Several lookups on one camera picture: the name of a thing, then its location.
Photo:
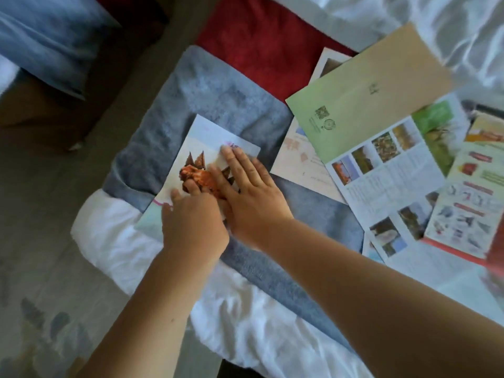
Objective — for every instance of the person's left hand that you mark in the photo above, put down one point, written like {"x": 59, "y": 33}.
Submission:
{"x": 195, "y": 228}

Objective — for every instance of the person's right hand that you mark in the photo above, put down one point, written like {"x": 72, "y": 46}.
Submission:
{"x": 256, "y": 208}

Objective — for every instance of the purple crab picture brochure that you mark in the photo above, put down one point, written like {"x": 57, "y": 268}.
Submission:
{"x": 204, "y": 137}

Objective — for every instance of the pale green leaflet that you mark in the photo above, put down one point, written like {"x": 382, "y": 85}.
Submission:
{"x": 374, "y": 86}

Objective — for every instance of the red cover brochure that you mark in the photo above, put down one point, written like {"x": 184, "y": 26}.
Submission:
{"x": 472, "y": 200}

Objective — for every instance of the person's right forearm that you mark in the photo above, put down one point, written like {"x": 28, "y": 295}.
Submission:
{"x": 393, "y": 311}

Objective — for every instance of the person's left forearm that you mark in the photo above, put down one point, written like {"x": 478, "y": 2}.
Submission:
{"x": 153, "y": 318}

